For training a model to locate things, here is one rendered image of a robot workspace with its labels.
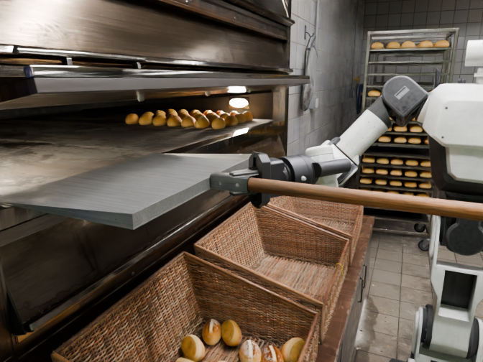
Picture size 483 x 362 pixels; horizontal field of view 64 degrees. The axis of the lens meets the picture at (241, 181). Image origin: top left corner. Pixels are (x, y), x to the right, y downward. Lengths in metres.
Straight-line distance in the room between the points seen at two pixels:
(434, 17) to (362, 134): 4.62
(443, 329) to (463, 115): 0.66
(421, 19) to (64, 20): 5.17
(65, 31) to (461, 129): 0.98
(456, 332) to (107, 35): 1.29
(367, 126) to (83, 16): 0.82
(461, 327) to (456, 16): 4.78
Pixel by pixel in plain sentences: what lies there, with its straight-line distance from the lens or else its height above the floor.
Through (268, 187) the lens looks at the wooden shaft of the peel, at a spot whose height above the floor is 1.20.
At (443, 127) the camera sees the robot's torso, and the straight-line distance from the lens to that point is 1.17.
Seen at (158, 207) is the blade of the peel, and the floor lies 1.20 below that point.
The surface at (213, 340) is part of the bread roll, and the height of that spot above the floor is 0.62.
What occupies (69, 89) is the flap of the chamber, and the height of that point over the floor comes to 1.40.
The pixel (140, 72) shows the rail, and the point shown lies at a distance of 0.88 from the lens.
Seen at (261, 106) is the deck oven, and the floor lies 1.26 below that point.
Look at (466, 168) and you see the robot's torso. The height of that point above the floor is 1.18.
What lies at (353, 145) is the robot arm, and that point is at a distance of 1.22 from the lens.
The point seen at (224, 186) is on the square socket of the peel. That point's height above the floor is 1.19.
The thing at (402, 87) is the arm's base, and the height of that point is 1.39.
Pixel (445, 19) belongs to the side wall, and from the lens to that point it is 5.78.
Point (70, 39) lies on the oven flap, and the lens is 0.93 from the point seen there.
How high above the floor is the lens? 1.41
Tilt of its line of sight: 15 degrees down
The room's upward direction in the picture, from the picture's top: straight up
